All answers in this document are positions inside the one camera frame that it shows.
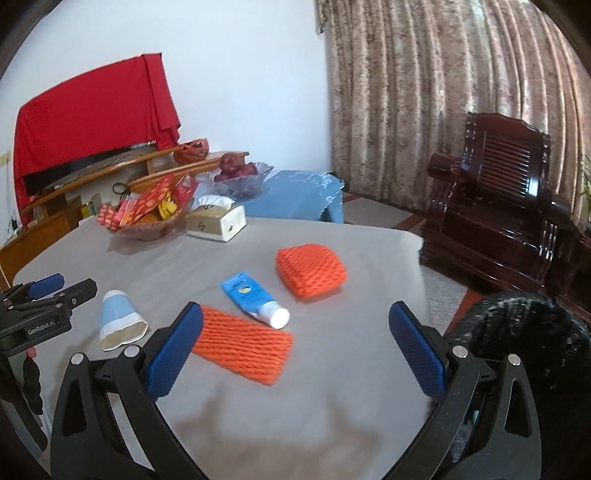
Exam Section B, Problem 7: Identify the light blue paper cup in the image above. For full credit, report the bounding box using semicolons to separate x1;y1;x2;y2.
99;290;148;352

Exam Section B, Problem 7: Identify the orange foam net square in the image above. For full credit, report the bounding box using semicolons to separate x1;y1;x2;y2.
276;244;348;300

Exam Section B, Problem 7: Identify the blue cream tube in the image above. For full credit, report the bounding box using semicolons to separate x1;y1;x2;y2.
221;272;290;330

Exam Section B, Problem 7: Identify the orange foam net sleeve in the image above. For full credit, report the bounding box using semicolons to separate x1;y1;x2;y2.
192;305;294;386

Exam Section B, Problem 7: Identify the black trash bin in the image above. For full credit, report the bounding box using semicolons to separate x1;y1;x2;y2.
445;291;590;479

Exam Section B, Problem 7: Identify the black television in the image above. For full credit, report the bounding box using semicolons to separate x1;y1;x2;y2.
23;144;155;196

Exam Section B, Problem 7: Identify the glass bowl of red snacks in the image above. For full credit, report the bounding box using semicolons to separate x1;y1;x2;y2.
96;174;197;241

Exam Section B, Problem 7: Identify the grey tablecloth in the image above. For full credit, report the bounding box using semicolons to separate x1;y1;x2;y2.
16;219;429;479

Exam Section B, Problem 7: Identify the wooden tv cabinet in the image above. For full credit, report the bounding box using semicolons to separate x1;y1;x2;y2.
1;145;223;288

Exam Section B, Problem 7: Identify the dark wooden armchair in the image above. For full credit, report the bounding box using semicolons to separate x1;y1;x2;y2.
421;113;570;292

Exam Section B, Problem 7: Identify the tissue box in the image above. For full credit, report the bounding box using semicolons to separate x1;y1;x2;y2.
184;195;246;243

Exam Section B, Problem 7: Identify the red basket on cabinet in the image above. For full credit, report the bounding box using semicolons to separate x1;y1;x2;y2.
173;138;209;165

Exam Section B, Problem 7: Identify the red cloth over television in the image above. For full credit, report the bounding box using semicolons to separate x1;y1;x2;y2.
13;53;181;210

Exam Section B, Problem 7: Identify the glass bowl of apples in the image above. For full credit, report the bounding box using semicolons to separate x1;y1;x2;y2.
195;152;273;200

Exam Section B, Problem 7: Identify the blue tablecloth side table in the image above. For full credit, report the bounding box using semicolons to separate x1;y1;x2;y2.
238;170;344;224

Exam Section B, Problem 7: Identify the potted green plant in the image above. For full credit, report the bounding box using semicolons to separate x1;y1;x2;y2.
577;154;591;220

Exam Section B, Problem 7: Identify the floral beige curtain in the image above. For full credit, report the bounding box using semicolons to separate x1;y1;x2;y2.
317;1;590;227

